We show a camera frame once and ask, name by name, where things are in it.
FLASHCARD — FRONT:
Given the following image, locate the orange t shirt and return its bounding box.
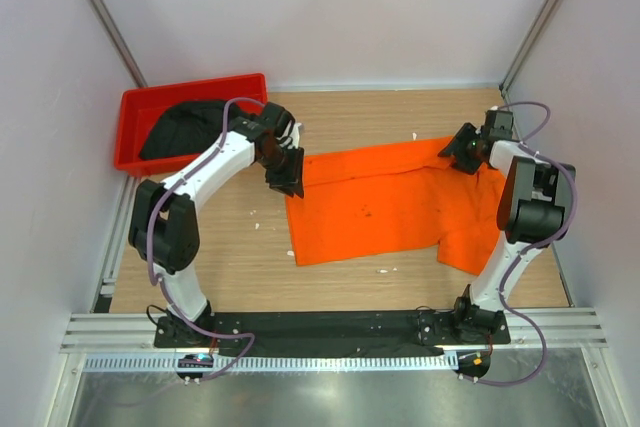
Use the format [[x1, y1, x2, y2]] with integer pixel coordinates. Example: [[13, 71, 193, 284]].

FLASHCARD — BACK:
[[286, 138, 505, 275]]

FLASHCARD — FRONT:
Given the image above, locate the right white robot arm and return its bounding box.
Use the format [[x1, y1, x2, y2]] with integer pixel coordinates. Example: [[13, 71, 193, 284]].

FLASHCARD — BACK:
[[439, 104, 577, 344]]

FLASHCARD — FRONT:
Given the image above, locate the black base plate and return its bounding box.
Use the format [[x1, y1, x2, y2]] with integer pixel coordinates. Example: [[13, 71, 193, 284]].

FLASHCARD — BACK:
[[154, 308, 511, 357]]

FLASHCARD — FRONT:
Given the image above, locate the black t shirt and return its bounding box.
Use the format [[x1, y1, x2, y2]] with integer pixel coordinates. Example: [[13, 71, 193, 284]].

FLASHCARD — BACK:
[[139, 99, 226, 161]]

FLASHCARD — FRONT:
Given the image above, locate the left corner aluminium post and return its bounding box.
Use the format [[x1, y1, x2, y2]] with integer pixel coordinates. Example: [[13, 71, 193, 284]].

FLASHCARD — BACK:
[[87, 0, 148, 88]]

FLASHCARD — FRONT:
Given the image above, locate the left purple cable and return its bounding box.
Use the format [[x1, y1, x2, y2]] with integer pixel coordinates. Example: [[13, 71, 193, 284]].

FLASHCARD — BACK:
[[144, 96, 259, 382]]

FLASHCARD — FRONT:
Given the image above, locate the corner aluminium post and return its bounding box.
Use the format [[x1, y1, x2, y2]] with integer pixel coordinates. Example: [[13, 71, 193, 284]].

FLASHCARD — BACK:
[[499, 0, 563, 98], [87, 0, 148, 88]]

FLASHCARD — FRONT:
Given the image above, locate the red plastic bin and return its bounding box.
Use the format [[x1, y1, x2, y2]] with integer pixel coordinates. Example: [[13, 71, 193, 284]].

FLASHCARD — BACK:
[[114, 73, 268, 178]]

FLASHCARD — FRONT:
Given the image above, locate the slotted cable duct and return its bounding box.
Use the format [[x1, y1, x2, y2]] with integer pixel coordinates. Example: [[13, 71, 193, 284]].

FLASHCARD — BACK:
[[83, 352, 458, 374]]

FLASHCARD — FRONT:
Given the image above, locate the right corner aluminium post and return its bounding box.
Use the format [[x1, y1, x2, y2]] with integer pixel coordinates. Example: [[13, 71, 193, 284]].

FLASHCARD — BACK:
[[499, 0, 563, 98]]

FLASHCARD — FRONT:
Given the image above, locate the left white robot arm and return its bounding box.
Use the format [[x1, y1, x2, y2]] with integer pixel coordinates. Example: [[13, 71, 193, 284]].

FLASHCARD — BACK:
[[128, 98, 304, 347]]

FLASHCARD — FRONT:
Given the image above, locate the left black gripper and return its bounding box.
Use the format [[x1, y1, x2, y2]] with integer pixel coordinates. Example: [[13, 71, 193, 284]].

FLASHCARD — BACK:
[[258, 144, 304, 198]]

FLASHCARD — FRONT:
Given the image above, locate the aluminium frame rail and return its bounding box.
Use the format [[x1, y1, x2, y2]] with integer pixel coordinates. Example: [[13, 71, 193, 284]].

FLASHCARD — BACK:
[[60, 308, 608, 353]]

